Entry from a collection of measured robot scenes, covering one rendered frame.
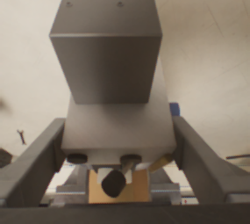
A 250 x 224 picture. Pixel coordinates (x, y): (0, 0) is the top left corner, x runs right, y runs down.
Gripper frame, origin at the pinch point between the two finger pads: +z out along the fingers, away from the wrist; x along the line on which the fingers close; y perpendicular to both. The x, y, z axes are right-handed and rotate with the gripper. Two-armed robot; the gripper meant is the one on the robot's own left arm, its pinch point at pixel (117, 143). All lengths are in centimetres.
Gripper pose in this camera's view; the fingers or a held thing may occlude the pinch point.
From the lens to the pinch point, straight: 29.0
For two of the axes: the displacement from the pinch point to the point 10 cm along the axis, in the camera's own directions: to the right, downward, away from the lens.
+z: -0.2, -8.2, 5.7
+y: 0.1, -5.7, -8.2
